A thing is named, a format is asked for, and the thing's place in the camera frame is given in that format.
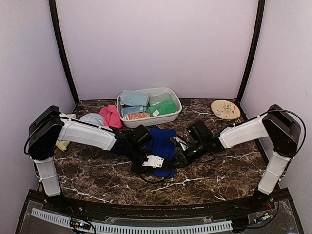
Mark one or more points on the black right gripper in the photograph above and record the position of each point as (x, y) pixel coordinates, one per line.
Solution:
(183, 159)

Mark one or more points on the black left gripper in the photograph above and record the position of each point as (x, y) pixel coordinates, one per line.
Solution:
(134, 168)

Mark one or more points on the dark blue towel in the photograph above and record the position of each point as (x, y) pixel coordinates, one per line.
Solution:
(162, 147)

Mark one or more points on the large light blue towel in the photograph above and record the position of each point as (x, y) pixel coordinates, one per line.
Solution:
(134, 98)

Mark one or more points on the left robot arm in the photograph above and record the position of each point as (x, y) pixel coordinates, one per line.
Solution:
(52, 126)

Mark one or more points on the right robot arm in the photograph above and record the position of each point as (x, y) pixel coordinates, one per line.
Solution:
(286, 130)

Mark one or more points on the rolled orange patterned towel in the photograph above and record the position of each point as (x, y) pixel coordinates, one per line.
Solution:
(135, 116)

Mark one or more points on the pink towel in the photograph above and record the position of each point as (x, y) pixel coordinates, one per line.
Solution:
(111, 116)

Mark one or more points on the rolled light blue towel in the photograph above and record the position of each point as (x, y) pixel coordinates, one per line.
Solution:
(133, 110)

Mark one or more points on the small pale blue cloth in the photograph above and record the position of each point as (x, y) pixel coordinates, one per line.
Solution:
(93, 118)

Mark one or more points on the rolled pale green towel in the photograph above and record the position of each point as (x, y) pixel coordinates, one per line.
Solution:
(157, 99)

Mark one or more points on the yellow lemon print cloth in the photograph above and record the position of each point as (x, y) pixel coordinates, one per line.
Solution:
(62, 145)

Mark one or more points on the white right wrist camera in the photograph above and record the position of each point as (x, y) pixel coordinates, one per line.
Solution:
(178, 142)

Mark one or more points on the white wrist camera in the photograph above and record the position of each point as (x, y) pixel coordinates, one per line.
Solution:
(153, 161)
(178, 142)

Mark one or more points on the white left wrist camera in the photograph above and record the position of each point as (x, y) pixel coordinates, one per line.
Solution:
(153, 161)

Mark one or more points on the black front table rail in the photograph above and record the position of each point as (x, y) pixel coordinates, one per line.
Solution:
(235, 209)

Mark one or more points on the white slotted cable duct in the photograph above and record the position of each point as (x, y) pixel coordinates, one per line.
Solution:
(133, 226)

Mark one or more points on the black right frame post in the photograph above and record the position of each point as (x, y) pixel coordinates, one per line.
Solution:
(252, 51)

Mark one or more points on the black frame post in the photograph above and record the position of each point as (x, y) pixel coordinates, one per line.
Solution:
(61, 50)
(252, 51)

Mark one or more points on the black left frame post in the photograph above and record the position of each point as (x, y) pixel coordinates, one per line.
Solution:
(61, 50)

